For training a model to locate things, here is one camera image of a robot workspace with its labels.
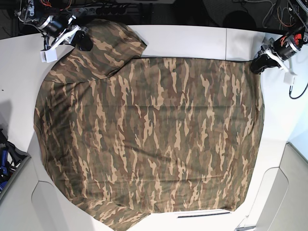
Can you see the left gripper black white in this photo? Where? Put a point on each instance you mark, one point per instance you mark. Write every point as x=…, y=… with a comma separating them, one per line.
x=275, y=52

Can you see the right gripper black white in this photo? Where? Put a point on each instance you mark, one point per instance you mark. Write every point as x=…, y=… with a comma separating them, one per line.
x=58, y=30

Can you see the camouflage T-shirt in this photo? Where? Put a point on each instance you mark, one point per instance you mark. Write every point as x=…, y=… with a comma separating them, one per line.
x=122, y=136

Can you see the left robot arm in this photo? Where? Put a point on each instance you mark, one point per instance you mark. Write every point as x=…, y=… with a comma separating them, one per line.
x=299, y=14

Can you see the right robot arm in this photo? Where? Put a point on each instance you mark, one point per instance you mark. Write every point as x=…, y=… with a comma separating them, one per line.
x=31, y=11

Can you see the blue black equipment pile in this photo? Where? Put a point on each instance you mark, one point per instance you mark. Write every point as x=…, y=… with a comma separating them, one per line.
x=11, y=162

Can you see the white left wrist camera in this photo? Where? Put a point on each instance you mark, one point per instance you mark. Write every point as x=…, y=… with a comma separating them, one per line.
x=289, y=78

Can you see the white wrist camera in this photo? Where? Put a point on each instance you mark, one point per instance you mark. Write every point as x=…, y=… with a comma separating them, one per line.
x=289, y=78
x=48, y=56

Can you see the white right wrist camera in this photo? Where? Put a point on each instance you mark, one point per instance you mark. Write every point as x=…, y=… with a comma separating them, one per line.
x=48, y=56

